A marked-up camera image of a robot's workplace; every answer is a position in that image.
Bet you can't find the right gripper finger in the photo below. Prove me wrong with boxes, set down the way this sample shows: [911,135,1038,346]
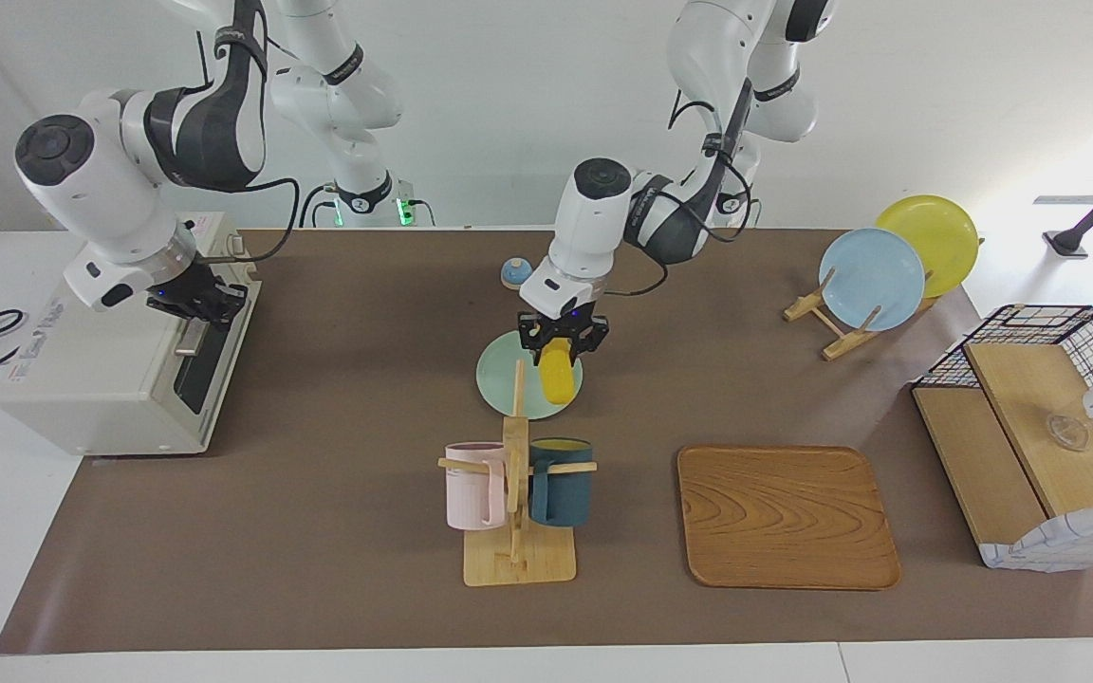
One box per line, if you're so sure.
[188,277,249,328]
[148,280,195,319]

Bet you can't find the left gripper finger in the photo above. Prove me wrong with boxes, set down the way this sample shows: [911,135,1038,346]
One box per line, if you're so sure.
[518,318,555,367]
[567,318,610,361]

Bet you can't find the yellow corn cob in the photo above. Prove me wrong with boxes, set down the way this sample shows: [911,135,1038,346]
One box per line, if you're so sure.
[539,341,574,406]

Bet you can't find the pale green round plate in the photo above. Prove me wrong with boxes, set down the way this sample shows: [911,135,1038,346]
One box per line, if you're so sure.
[476,329,584,421]

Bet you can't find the white toaster oven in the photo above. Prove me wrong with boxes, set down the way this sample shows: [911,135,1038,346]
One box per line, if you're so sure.
[0,211,263,458]

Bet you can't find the dark teal mug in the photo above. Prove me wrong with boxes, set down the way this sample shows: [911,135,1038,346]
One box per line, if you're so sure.
[528,437,594,528]

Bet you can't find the pink mug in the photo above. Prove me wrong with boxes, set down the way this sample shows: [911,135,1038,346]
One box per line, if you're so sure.
[444,442,509,531]

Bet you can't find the wooden mug tree stand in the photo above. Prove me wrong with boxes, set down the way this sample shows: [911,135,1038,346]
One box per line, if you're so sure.
[437,359,599,587]

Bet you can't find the brown table mat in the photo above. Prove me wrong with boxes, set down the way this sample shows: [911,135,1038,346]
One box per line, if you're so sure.
[0,228,1093,655]

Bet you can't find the wooden plate rack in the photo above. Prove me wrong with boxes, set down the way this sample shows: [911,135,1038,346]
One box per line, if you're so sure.
[784,237,984,361]

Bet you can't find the wooden serving tray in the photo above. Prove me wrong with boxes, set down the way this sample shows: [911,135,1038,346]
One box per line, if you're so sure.
[676,445,902,591]

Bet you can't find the light blue plate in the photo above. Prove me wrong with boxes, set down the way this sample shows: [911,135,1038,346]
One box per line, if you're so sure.
[819,228,927,332]

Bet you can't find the yellow plate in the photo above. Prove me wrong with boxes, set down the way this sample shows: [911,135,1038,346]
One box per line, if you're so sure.
[876,194,981,300]

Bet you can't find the small clear glass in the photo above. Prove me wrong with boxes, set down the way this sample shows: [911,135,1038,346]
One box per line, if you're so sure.
[1045,413,1090,452]

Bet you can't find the white checked cloth liner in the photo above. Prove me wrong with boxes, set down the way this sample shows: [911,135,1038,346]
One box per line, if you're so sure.
[978,498,1093,573]

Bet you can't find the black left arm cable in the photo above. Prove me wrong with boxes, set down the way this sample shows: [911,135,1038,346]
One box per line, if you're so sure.
[603,81,758,297]

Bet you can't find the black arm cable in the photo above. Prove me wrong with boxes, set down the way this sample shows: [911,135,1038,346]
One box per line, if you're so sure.
[603,81,758,297]
[197,33,301,265]

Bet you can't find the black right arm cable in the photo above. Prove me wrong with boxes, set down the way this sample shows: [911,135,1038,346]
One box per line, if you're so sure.
[197,33,301,265]

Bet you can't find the wire basket wooden shelf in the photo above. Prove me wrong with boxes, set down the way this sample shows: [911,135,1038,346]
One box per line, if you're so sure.
[911,304,1093,573]

